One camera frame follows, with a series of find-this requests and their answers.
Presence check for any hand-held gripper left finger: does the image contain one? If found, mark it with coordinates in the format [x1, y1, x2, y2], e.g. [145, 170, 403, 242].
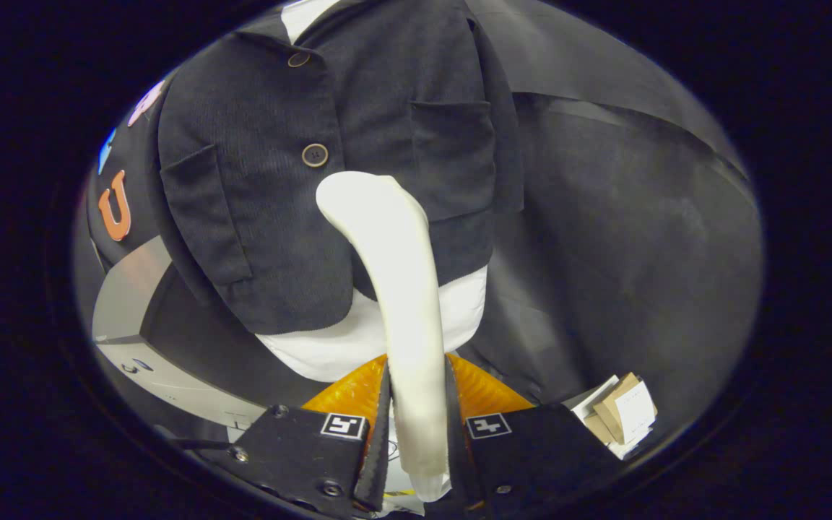
[214, 352, 394, 518]

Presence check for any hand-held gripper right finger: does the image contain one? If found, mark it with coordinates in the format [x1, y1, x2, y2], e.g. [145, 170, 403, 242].
[445, 352, 623, 518]

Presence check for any white garment steamer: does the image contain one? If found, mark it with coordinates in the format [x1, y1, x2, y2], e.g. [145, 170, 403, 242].
[315, 170, 453, 503]

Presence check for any black button jacket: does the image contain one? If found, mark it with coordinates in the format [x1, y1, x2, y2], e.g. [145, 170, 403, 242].
[157, 0, 525, 337]

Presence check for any cardboard box with papers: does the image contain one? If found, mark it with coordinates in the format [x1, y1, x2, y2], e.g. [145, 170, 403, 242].
[564, 372, 659, 462]

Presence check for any grey drawer cabinet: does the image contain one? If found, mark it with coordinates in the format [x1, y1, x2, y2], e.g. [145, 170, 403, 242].
[91, 235, 330, 434]

